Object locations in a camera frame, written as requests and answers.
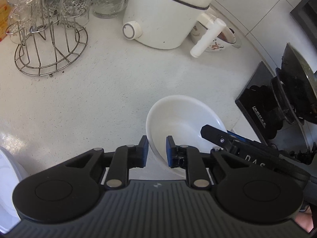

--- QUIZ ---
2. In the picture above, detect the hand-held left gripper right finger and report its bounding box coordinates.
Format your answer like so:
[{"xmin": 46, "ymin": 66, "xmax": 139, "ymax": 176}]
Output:
[{"xmin": 165, "ymin": 135, "xmax": 248, "ymax": 189}]

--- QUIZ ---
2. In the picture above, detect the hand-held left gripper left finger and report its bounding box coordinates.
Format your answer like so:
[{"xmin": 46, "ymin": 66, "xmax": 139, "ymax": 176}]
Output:
[{"xmin": 65, "ymin": 135, "xmax": 149, "ymax": 189}]

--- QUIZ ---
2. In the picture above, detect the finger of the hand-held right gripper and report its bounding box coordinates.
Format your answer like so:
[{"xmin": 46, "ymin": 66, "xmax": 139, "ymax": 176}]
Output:
[{"xmin": 201, "ymin": 125, "xmax": 251, "ymax": 154}]

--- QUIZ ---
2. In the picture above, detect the white bowl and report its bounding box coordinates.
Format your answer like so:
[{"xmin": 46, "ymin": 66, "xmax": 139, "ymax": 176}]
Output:
[
  {"xmin": 0, "ymin": 146, "xmax": 30, "ymax": 230},
  {"xmin": 146, "ymin": 95, "xmax": 227, "ymax": 179}
]

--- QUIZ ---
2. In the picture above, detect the person's right forearm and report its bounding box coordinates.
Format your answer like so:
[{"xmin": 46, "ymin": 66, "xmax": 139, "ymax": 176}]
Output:
[{"xmin": 295, "ymin": 207, "xmax": 313, "ymax": 233}]

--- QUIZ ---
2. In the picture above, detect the black wok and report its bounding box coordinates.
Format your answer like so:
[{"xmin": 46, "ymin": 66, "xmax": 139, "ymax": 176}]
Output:
[{"xmin": 271, "ymin": 42, "xmax": 317, "ymax": 126}]

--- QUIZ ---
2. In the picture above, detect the floral ceramic mug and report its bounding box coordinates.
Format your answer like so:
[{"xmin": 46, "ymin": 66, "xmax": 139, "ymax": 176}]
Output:
[{"xmin": 190, "ymin": 21, "xmax": 242, "ymax": 52}]

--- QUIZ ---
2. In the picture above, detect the white electric cooking pot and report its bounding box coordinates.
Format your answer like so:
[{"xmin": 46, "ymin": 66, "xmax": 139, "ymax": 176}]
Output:
[{"xmin": 122, "ymin": 0, "xmax": 227, "ymax": 59}]

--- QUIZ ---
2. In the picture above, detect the black framed panel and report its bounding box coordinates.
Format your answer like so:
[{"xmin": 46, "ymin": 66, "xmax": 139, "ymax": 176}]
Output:
[{"xmin": 290, "ymin": 0, "xmax": 317, "ymax": 40}]

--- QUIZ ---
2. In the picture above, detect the diamond cut glass goblet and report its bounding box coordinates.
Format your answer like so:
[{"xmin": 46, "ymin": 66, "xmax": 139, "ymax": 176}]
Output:
[{"xmin": 59, "ymin": 0, "xmax": 91, "ymax": 29}]

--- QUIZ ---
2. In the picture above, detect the clear drinking glass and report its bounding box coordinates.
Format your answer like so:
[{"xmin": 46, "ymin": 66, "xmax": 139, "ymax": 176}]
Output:
[{"xmin": 7, "ymin": 0, "xmax": 39, "ymax": 44}]

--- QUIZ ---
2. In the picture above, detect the orange printed package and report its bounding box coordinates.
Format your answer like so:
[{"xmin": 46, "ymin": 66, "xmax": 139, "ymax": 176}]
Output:
[{"xmin": 0, "ymin": 0, "xmax": 11, "ymax": 41}]

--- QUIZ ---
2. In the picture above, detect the wire glass drying rack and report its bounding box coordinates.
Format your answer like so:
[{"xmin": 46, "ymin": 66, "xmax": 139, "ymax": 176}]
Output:
[{"xmin": 5, "ymin": 0, "xmax": 89, "ymax": 77}]

